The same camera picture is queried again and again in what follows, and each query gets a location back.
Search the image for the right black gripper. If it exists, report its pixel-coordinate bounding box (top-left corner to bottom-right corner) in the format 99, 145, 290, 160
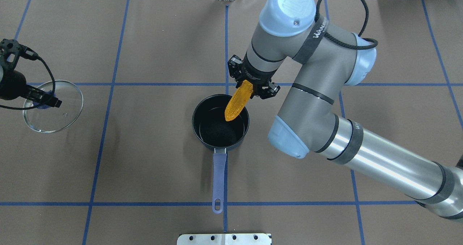
227, 55, 281, 99

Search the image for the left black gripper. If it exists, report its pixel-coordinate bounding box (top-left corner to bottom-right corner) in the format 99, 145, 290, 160
20, 84, 62, 108

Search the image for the glass pot lid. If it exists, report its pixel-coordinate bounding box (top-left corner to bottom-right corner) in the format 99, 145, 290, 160
23, 80, 84, 133

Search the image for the yellow plastic corn cob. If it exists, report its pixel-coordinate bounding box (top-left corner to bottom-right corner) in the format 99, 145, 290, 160
224, 80, 254, 122

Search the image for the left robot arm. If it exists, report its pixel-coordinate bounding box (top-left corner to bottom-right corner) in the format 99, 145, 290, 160
1, 59, 62, 111

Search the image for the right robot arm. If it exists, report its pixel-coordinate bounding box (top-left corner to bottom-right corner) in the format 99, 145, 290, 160
227, 0, 463, 222

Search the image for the dark blue saucepan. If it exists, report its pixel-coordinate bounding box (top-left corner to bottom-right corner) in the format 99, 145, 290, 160
192, 94, 250, 214

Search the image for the metal base plate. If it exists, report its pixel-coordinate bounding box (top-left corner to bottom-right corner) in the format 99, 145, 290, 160
177, 233, 273, 245

